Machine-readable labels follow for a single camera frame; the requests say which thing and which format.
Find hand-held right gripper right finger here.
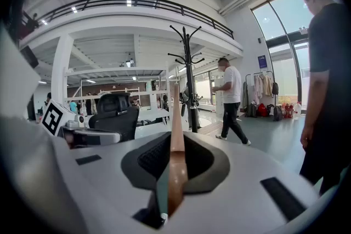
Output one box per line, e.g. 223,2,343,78
164,130,321,234

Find red fire extinguishers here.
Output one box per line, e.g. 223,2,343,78
282,102,294,119

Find black office chair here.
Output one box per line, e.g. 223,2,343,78
88,92,140,142

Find garment rail with clothes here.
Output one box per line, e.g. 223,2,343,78
245,71,280,122

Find black backpack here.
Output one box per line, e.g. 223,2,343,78
273,105,284,122

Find black coat stand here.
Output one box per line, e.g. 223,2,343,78
167,25,205,134

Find clear water bottle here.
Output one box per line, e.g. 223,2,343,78
293,101,303,120

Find white locker cabinet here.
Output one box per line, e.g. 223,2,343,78
214,77,226,118

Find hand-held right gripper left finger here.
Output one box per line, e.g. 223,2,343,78
52,130,172,234

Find red bag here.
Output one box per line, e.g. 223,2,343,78
257,103,269,118

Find black balcony railing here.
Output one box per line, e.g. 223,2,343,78
20,0,235,41

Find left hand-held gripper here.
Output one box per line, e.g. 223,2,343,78
41,98,122,150

